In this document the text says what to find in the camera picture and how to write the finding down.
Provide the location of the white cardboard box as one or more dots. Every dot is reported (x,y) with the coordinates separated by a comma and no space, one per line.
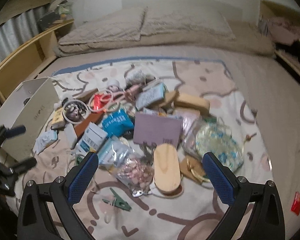
(27,110)

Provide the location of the green plastic clip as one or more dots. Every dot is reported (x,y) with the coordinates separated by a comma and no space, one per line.
(78,160)
(117,201)

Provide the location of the clear face mask packet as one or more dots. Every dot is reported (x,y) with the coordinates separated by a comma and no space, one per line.
(115,151)

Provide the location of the black bag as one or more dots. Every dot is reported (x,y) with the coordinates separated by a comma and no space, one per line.
(50,20)

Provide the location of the bag of pink pieces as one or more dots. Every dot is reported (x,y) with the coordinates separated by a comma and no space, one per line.
(135,172)

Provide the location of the wooden bedside shelf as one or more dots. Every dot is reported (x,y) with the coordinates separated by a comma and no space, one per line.
(22,62)

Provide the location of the beige textured pillow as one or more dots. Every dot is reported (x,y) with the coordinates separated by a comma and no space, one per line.
(102,27)
(185,22)

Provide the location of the beige fleece duvet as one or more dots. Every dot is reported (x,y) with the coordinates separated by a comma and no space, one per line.
(240,43)

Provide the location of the clear plastic pouch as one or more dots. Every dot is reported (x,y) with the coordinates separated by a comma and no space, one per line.
(190,135)

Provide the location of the tan printed valance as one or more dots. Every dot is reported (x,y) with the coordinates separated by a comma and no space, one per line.
(20,7)

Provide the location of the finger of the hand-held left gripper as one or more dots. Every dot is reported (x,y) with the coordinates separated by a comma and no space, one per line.
(25,165)
(15,130)

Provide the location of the small white medicine packet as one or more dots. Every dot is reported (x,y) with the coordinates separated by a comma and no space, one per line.
(46,141)

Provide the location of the wooden closet shelf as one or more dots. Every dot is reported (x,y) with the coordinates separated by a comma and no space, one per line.
(292,66)

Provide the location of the red packet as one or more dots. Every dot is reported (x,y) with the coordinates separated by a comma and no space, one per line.
(297,203)
(100,101)

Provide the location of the green plush toy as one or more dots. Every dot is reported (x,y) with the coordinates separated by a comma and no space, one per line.
(66,10)

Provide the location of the yellow paper box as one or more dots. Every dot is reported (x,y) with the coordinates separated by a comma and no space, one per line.
(58,120)

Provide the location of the pink clothes pile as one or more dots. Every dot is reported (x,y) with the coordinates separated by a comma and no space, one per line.
(285,28)

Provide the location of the beige bed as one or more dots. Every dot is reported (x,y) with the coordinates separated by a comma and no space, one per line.
(265,85)

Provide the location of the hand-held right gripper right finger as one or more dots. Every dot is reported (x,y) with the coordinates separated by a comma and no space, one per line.
(218,180)

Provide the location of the brown leather card holder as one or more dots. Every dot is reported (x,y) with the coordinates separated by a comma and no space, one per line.
(87,125)

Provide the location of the grey curtain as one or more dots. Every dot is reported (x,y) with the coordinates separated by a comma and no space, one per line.
(17,35)

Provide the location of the wooden oval box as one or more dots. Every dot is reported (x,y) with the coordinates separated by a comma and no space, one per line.
(167,172)

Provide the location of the gold tassel pouch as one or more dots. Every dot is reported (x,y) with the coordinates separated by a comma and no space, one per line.
(192,168)

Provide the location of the large white medicine packet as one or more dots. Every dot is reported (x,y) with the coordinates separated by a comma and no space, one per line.
(92,137)

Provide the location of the grey fluffy scrunchie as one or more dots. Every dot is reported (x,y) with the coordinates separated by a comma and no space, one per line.
(136,77)

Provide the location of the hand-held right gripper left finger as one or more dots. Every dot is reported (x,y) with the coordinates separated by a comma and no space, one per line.
(81,180)

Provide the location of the clear bag green-blue contents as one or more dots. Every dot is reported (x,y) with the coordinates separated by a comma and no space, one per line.
(217,147)

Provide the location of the pink scissors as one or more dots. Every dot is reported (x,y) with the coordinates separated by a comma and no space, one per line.
(130,92)

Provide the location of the white tape roll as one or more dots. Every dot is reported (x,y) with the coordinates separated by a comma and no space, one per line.
(113,85)

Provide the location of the pale blue white packet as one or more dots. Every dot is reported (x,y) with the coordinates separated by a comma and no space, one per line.
(150,96)

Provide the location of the silver metal clip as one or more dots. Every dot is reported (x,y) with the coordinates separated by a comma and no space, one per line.
(138,193)

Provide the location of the dark clothes pile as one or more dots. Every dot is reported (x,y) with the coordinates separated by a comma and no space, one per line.
(295,51)

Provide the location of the white plastic case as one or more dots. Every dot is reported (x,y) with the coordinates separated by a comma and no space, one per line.
(70,135)

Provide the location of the blue crinkled packet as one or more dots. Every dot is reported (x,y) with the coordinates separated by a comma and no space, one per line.
(117,123)

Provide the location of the white hat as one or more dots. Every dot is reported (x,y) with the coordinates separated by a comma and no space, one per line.
(55,5)

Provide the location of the printed blanket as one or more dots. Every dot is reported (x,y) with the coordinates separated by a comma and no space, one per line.
(177,217)

